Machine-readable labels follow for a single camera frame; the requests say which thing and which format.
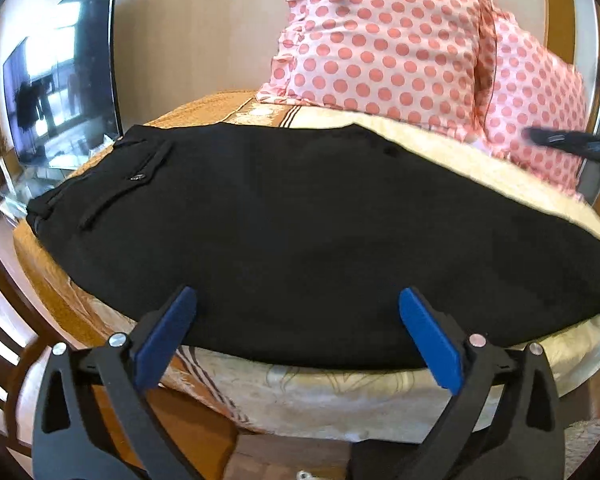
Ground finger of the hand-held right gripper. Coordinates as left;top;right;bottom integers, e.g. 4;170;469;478
522;126;600;178

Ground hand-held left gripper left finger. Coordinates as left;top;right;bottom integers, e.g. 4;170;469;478
32;285;206;480

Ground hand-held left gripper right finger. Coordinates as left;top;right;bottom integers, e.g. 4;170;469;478
397;287;566;480

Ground black pants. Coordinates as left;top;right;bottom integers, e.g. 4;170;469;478
26;124;600;370

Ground small pink polka dot pillow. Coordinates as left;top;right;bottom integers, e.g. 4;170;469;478
475;10;593;202

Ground dark wooden slatted chair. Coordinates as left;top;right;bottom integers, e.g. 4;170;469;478
0;220;97;461

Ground glass television stand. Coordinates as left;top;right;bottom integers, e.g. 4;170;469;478
0;157;88;223

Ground large pink polka dot pillow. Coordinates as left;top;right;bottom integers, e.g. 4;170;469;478
257;0;497;137

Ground wall-mounted flat television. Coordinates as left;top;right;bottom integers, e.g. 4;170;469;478
2;0;124;169

